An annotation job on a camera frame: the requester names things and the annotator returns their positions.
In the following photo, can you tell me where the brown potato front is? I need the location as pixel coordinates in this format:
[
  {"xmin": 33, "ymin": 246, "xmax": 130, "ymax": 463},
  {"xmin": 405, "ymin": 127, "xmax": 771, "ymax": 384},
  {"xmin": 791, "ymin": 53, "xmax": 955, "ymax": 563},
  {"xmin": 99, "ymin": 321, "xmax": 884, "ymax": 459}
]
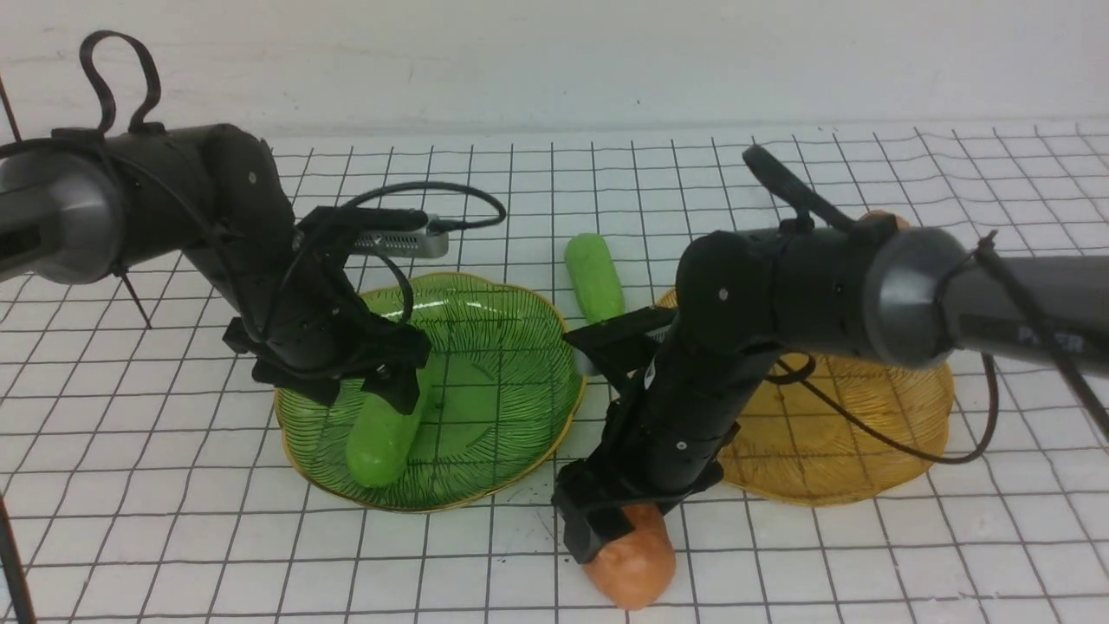
[{"xmin": 583, "ymin": 504, "xmax": 676, "ymax": 611}]

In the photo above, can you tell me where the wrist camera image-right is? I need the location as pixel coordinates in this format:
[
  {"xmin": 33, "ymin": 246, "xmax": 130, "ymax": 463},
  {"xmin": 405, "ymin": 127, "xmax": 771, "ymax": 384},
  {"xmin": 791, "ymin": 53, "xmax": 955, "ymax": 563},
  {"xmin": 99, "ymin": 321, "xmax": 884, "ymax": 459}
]
[{"xmin": 562, "ymin": 305, "xmax": 678, "ymax": 380}]

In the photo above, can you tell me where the green cucumber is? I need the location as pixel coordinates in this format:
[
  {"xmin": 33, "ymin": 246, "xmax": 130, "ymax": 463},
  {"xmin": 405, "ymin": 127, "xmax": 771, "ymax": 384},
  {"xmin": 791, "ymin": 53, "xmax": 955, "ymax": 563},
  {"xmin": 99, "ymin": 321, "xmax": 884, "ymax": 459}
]
[
  {"xmin": 564, "ymin": 233, "xmax": 625, "ymax": 324},
  {"xmin": 345, "ymin": 367, "xmax": 431, "ymax": 489}
]

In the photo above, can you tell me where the brown potato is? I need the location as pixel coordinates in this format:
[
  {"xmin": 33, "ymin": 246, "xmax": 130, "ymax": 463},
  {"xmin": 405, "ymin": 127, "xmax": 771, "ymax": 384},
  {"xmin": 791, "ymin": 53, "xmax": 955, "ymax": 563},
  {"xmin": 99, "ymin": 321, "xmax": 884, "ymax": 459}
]
[
  {"xmin": 859, "ymin": 209, "xmax": 910, "ymax": 231},
  {"xmin": 583, "ymin": 504, "xmax": 676, "ymax": 611}
]

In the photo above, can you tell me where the amber glass plate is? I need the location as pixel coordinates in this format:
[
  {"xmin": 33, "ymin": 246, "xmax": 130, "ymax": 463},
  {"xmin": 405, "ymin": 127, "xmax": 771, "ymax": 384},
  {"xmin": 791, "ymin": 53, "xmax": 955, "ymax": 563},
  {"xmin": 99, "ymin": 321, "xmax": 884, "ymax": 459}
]
[{"xmin": 657, "ymin": 288, "xmax": 955, "ymax": 507}]

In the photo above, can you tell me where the green glass plate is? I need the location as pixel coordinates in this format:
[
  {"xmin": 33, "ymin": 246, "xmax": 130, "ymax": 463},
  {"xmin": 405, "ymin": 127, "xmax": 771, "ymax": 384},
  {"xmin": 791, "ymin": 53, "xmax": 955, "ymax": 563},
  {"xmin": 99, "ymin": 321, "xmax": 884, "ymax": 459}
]
[{"xmin": 274, "ymin": 279, "xmax": 586, "ymax": 513}]

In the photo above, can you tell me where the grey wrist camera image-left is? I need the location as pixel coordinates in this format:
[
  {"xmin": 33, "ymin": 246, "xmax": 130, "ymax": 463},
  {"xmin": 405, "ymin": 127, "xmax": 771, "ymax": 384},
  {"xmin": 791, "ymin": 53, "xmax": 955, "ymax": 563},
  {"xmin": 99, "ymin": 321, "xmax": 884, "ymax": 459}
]
[{"xmin": 349, "ymin": 229, "xmax": 451, "ymax": 259}]

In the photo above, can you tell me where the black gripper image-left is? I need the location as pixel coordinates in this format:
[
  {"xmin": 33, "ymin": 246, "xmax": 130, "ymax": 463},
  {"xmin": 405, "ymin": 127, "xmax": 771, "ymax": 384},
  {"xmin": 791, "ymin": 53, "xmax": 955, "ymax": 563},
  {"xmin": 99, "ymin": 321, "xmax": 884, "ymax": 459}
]
[{"xmin": 223, "ymin": 206, "xmax": 431, "ymax": 415}]

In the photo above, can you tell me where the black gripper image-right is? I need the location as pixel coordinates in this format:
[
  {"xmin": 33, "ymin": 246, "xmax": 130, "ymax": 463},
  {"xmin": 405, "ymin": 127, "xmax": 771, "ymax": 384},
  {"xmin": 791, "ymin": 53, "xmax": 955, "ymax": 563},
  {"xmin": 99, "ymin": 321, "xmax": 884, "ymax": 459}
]
[{"xmin": 552, "ymin": 311, "xmax": 781, "ymax": 564}]

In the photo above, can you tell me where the black cable image-left camera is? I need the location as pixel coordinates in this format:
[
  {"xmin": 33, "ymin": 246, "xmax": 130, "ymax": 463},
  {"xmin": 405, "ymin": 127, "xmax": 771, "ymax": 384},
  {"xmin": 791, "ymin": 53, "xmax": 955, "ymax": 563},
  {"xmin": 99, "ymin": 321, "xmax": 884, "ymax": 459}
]
[{"xmin": 338, "ymin": 180, "xmax": 508, "ymax": 299}]

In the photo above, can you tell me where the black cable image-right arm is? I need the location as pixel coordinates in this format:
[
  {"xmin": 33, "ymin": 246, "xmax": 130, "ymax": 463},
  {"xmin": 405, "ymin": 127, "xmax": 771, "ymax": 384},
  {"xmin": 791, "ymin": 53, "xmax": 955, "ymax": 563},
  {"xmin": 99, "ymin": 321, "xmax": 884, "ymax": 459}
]
[{"xmin": 765, "ymin": 352, "xmax": 1001, "ymax": 466}]

